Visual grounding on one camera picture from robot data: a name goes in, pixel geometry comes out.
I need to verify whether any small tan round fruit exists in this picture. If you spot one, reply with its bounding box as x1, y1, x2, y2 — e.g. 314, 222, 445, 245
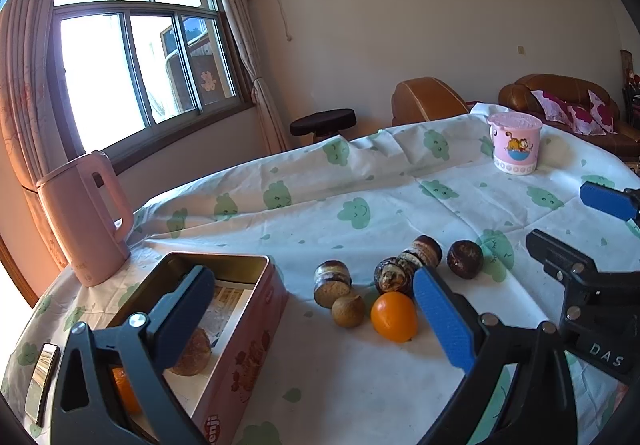
331, 294, 366, 329

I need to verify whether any pink electric kettle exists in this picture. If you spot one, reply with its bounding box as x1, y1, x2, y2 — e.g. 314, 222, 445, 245
36, 150, 135, 288

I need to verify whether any pink cartoon cup with lid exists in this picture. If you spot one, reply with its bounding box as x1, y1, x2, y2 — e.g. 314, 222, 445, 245
487, 112, 544, 176

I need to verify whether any white tablecloth with green clouds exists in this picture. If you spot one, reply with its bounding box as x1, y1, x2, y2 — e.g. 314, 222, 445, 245
10, 102, 640, 445

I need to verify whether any shiny metal case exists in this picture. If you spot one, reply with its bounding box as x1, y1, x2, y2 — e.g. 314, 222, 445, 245
24, 342, 62, 426

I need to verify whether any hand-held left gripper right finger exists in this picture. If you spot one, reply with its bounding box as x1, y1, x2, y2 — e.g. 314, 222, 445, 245
413, 266, 580, 445

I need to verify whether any floral cushion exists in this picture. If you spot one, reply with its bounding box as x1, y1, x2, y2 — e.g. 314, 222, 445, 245
587, 90, 617, 133
531, 90, 593, 136

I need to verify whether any dark brown round fruit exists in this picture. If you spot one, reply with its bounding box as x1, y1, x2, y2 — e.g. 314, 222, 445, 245
446, 240, 484, 280

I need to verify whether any pink tin box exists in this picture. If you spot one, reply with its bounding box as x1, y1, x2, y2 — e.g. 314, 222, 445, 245
102, 252, 291, 445

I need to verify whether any orange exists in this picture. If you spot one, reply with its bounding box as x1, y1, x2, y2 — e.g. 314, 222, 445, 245
370, 292, 418, 343
111, 366, 143, 415

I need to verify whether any chocolate roll cake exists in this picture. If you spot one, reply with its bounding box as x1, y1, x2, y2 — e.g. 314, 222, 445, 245
374, 256, 418, 298
313, 261, 353, 310
397, 235, 443, 271

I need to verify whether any brown leather sofa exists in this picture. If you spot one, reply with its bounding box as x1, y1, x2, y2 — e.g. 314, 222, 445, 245
498, 74, 640, 158

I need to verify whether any beige patterned curtain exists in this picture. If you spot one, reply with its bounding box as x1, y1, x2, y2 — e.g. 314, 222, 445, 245
212, 0, 288, 156
0, 0, 76, 306

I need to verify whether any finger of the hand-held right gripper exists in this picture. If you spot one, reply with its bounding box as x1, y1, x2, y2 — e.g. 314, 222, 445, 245
579, 181, 640, 228
525, 228, 609, 341

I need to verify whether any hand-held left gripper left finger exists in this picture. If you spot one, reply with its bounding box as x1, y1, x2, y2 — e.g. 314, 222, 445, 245
50, 266, 217, 445

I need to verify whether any black round stool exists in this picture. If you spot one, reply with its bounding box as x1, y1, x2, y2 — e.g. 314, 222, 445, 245
290, 109, 357, 143

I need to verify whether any brown leather armchair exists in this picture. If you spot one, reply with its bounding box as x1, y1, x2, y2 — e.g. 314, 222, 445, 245
391, 77, 471, 126

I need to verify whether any round pastry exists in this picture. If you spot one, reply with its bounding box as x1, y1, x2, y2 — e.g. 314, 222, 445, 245
170, 326, 213, 377

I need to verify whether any hanging wall cable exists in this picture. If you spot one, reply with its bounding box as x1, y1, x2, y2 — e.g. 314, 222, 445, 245
274, 0, 293, 42

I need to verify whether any dark wooden furniture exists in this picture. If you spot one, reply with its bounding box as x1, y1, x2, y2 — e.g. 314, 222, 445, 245
620, 49, 640, 123

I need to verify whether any brown framed window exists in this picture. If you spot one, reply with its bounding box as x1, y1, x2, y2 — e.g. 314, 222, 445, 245
47, 0, 257, 170

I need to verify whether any printed paper sheet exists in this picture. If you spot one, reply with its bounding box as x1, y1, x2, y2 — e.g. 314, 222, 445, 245
165, 282, 253, 418

